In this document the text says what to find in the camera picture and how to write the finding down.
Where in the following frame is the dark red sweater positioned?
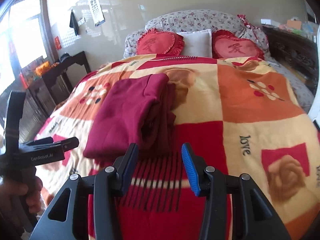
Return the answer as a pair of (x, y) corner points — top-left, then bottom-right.
(83, 73), (176, 161)

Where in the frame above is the person's left hand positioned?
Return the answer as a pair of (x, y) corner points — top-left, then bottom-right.
(1, 177), (43, 224)

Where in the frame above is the orange basket on table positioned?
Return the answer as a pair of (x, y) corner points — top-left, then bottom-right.
(35, 61), (51, 77)

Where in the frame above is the orange red love blanket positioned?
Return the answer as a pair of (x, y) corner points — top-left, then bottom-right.
(37, 54), (319, 239)

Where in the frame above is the dark hanging cloth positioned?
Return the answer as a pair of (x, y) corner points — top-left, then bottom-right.
(69, 11), (79, 36)

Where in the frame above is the white ornate chair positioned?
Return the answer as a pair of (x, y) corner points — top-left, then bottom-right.
(308, 28), (320, 126)

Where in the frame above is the left red heart pillow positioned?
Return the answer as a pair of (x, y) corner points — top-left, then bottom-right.
(136, 28), (184, 56)

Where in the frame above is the red heart pillow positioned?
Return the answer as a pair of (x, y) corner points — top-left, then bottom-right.
(212, 30), (264, 59)
(136, 28), (184, 56)

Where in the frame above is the right red heart pillow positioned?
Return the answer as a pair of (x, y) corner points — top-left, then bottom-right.
(212, 30), (264, 59)

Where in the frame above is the white square pillow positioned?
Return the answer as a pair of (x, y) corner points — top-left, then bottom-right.
(178, 29), (213, 58)

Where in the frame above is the dark carved wooden cabinet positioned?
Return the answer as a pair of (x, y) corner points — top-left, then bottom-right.
(262, 25), (319, 94)

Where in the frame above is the floral bedding headboard roll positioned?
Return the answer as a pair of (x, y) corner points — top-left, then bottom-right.
(123, 9), (270, 58)

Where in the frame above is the wall eye chart poster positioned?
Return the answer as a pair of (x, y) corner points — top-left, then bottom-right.
(88, 0), (105, 27)

